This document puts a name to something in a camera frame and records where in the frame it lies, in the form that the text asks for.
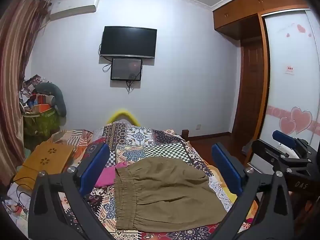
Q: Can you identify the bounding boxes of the black wall television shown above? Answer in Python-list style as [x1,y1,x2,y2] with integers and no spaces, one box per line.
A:
[99,26,157,59]

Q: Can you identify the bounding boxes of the wooden overhead cabinet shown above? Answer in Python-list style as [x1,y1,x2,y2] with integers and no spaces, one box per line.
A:
[212,0,314,40]

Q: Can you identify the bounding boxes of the pink garment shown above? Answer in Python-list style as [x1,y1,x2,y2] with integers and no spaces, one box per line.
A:
[94,162,128,188]

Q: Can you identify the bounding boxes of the patchwork printed blanket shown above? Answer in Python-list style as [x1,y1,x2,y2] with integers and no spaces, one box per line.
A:
[49,121,253,240]

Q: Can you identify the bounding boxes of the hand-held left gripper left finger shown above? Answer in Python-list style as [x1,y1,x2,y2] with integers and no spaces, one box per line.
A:
[28,142,113,240]

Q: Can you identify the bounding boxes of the striped brown curtain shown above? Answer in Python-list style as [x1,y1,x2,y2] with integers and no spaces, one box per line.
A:
[0,0,52,185]

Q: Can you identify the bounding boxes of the yellow bed headboard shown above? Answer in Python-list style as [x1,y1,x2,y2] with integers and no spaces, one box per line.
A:
[106,108,138,125]

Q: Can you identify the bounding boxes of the small black wall monitor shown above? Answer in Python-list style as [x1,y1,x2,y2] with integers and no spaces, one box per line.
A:
[111,58,143,81]

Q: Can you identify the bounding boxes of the grey plush pillow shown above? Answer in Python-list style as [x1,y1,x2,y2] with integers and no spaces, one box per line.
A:
[35,82,67,117]

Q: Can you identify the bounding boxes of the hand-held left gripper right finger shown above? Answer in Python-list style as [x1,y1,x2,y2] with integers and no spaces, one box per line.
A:
[210,142,294,240]

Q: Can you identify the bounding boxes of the green cluttered storage basket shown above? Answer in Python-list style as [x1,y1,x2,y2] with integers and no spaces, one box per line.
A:
[19,74,63,150]

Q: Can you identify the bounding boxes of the white air conditioner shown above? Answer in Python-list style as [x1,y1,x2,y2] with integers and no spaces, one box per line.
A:
[49,0,98,20]

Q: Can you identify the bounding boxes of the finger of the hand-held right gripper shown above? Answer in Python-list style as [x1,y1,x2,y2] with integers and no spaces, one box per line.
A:
[272,130,297,151]

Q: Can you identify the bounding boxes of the yellow wooden lap desk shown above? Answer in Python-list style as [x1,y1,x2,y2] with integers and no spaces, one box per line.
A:
[13,141,75,190]

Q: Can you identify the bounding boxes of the olive green pants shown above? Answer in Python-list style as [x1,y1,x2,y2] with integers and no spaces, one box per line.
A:
[114,156,227,231]

